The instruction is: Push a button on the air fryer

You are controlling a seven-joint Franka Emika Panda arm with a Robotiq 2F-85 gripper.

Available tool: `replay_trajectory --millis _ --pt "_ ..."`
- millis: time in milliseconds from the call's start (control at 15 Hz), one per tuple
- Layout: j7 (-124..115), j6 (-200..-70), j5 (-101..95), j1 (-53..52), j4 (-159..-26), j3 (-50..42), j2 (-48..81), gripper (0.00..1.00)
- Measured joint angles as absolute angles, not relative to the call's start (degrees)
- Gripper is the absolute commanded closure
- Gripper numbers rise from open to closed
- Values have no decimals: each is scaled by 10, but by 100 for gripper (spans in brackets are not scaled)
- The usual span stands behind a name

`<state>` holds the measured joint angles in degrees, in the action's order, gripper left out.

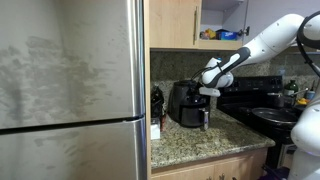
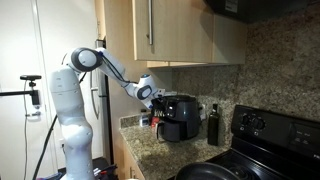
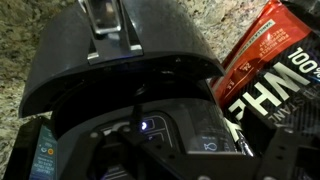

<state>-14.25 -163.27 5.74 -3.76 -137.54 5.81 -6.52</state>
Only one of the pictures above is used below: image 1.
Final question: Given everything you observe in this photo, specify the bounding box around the black air fryer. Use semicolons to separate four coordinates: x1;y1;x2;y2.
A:
168;79;212;131

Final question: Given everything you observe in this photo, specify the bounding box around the blue cup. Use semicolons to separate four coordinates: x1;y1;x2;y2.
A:
305;89;316;102

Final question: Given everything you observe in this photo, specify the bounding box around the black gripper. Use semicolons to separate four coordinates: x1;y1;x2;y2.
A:
189;79;207;106

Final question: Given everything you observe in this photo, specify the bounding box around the dark sauce bottle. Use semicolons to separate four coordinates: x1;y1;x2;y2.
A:
150;85;165;118

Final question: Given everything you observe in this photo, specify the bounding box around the yellow food bag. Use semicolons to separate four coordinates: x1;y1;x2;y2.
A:
204;28;217;40

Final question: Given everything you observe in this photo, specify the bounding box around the small black pot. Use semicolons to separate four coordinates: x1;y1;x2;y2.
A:
266;92;285;109

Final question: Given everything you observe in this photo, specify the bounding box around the blue Ziploc box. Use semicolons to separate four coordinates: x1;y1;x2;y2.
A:
215;29;239;41

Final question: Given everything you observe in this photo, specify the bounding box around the yellow orange item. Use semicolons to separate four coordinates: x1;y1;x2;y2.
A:
295;97;309;106

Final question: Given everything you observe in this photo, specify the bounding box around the black frying pan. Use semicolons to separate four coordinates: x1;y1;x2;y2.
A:
251;107;298;125

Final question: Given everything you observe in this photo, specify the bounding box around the metal cabinet bar handle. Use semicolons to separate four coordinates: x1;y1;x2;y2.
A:
192;5;199;46

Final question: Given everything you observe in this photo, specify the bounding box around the green glass bottle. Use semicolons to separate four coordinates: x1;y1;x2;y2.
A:
283;79;299;98

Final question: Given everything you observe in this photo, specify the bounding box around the light wood base cabinet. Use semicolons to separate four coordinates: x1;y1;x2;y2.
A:
150;147;269;180

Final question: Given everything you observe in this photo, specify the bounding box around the light wood wall cabinet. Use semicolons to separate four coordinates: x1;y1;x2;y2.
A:
148;0;248;52

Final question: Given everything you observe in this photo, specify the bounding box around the small white box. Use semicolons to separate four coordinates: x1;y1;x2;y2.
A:
150;122;162;141

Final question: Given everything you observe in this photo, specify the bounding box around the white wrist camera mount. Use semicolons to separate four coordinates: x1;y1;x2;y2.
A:
198;86;222;98

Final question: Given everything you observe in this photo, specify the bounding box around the black electric stove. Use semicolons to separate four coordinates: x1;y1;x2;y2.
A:
216;75;301;169

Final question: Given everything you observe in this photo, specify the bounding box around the stainless steel refrigerator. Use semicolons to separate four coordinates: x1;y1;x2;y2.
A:
0;0;148;180

